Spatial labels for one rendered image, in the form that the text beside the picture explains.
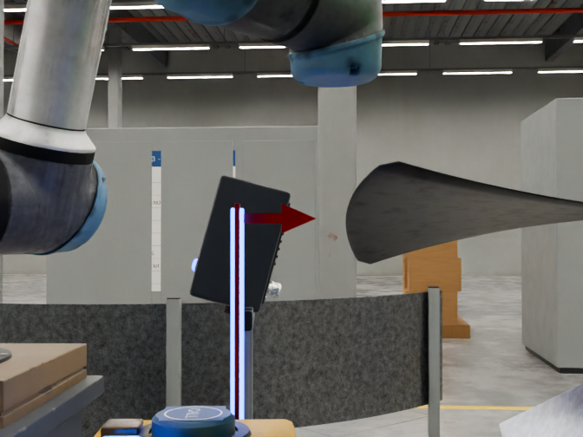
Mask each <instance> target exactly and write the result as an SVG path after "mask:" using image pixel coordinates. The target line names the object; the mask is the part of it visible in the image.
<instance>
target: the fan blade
mask: <svg viewBox="0 0 583 437"><path fill-rule="evenodd" d="M581 220H583V201H579V200H573V199H561V198H555V197H550V196H545V195H540V194H535V193H530V192H523V191H518V190H514V189H509V188H505V187H500V186H493V185H490V184H485V183H481V182H477V181H473V180H470V179H463V178H459V177H456V176H452V175H448V174H445V173H439V172H436V171H432V170H429V169H426V168H422V167H419V166H413V165H411V164H407V163H404V162H401V161H396V162H391V163H387V164H382V165H379V166H378V167H376V168H375V169H374V170H372V171H371V172H370V173H369V174H368V175H367V176H366V177H365V178H364V179H363V180H362V182H361V183H360V184H359V185H358V187H357V189H356V190H355V192H354V193H353V194H352V196H351V198H350V202H349V204H348V207H347V212H346V219H345V225H346V233H347V238H348V240H349V244H350V247H351V249H352V251H353V253H354V255H355V257H356V259H357V260H358V261H360V262H363V263H366V264H374V263H376V262H379V261H382V260H384V259H387V258H393V257H395V256H399V255H402V254H404V253H408V252H412V251H417V250H420V249H423V248H427V247H430V246H434V245H440V244H444V243H448V242H452V241H456V240H460V239H464V238H471V237H475V236H480V235H484V234H489V233H494V232H502V231H507V230H513V229H518V228H523V227H529V226H537V225H549V224H557V223H564V222H572V221H581Z"/></svg>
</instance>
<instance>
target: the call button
mask: <svg viewBox="0 0 583 437"><path fill-rule="evenodd" d="M234 434H235V416H234V415H233V414H232V413H231V412H230V411H229V410H227V409H226V406H183V407H166V408H165V409H164V410H161V411H160V412H158V413H157V414H156V415H155V416H154V417H153V418H152V437H229V436H231V435H234Z"/></svg>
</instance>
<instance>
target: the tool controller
mask: <svg viewBox="0 0 583 437"><path fill-rule="evenodd" d="M290 197H291V195H290V194H289V193H288V192H286V191H282V190H279V189H276V188H272V187H269V186H263V185H260V184H257V183H253V182H250V181H247V180H243V179H237V178H234V177H231V176H227V175H222V176H221V177H220V180H219V184H218V188H217V192H216V194H215V198H214V202H213V207H212V210H211V213H210V217H209V220H208V224H207V227H206V233H205V236H204V239H203V243H202V246H201V249H200V256H199V259H198V263H197V266H196V269H195V273H194V276H193V281H192V285H191V289H190V295H191V296H193V297H198V298H202V299H205V300H208V301H212V302H215V303H221V304H224V305H225V309H224V312H225V313H227V314H231V208H234V204H235V203H239V204H240V208H243V209H244V213H281V204H284V205H287V206H290V204H291V203H289V201H290ZM282 235H283V236H284V233H281V224H244V308H245V307H253V312H254V313H257V312H259V311H260V308H261V304H262V303H264V301H265V300H266V299H267V297H273V298H277V299H278V296H279V292H280V289H281V284H280V283H276V282H273V281H270V279H271V275H272V270H273V266H274V265H276V261H275V259H276V258H278V254H277V253H278V251H279V250H280V248H279V244H280V243H282V240H281V237H282Z"/></svg>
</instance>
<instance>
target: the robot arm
mask: <svg viewBox="0 0 583 437"><path fill-rule="evenodd" d="M155 2H156V3H157V4H159V5H160V6H162V7H163V8H165V9H167V10H171V11H173V12H176V13H178V14H179V15H181V16H183V17H185V18H186V19H187V20H189V21H192V22H194V23H199V24H203V25H208V26H218V27H221V28H223V29H229V30H231V31H235V32H238V33H240V34H244V35H247V36H252V37H255V38H258V39H261V40H263V41H265V42H270V43H273V44H277V45H279V46H282V47H286V48H288V49H290V51H289V52H288V58H289V59H290V61H291V75H292V77H293V78H294V79H295V80H296V81H297V82H299V83H301V84H304V85H307V86H312V87H321V88H342V87H351V86H357V85H362V84H365V83H367V82H371V81H373V80H374V79H375V78H376V77H377V76H378V75H379V73H380V70H381V67H382V42H383V36H384V33H385V32H384V29H383V0H155ZM111 3H112V0H28V2H27V7H26V11H25V17H24V21H23V30H22V34H21V40H20V44H19V50H18V54H17V59H16V67H15V72H14V77H13V82H12V87H11V91H10V100H9V105H8V110H7V114H6V115H5V116H4V117H3V118H2V119H0V255H14V254H32V255H37V256H45V255H50V254H53V253H57V252H67V251H73V250H75V249H77V248H78V247H80V246H81V245H83V244H85V243H87V242H88V241H89V240H90V239H91V238H92V236H93V235H94V234H95V232H96V231H97V229H98V227H99V226H100V224H101V222H102V219H103V216H104V213H105V211H106V207H107V202H108V187H107V186H106V185H104V184H103V182H104V180H105V179H106V178H105V175H104V172H103V171H102V169H101V167H100V166H99V165H98V164H97V163H96V162H95V161H94V157H95V146H94V144H93V143H92V141H91V140H90V138H89V137H88V136H87V134H86V126H87V122H88V114H89V110H90V105H91V101H92V97H93V93H94V88H95V80H96V76H97V71H98V67H99V62H100V58H101V53H102V46H103V42H104V37H105V33H106V28H107V24H108V16H109V11H110V7H111Z"/></svg>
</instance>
